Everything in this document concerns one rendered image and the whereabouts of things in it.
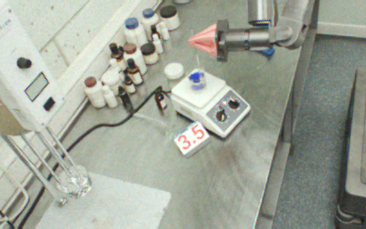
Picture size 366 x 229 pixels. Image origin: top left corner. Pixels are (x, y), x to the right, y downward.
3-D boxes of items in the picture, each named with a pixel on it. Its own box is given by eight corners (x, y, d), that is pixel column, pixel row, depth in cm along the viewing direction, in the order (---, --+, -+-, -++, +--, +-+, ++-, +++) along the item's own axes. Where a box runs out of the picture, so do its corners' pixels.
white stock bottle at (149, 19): (144, 41, 140) (136, 16, 132) (149, 31, 144) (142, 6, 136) (161, 41, 139) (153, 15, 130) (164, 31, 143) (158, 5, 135)
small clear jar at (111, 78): (104, 93, 123) (97, 78, 118) (116, 82, 126) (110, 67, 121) (115, 98, 120) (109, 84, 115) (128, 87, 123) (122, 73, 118)
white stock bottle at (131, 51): (144, 76, 126) (136, 52, 118) (128, 77, 126) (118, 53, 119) (148, 64, 130) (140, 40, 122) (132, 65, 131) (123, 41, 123)
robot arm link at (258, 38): (273, 48, 87) (273, 51, 92) (272, 19, 87) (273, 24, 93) (244, 49, 88) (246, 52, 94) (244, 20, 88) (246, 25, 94)
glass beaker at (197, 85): (189, 84, 108) (183, 64, 102) (207, 81, 108) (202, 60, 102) (191, 99, 103) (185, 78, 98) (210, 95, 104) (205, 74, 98)
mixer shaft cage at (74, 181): (98, 176, 82) (49, 102, 65) (82, 203, 78) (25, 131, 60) (74, 170, 84) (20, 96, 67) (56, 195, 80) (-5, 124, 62)
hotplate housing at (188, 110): (251, 111, 108) (250, 93, 103) (224, 141, 102) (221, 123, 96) (195, 84, 120) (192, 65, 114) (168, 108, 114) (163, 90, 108)
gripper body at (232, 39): (216, 43, 86) (248, 42, 85) (221, 17, 93) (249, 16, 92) (220, 64, 91) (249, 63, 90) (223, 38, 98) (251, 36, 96)
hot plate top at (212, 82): (227, 84, 107) (227, 82, 106) (201, 110, 101) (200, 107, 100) (196, 69, 113) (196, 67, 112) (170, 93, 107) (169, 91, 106)
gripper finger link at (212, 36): (184, 37, 89) (222, 35, 88) (189, 20, 94) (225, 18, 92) (190, 58, 94) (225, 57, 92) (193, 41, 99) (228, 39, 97)
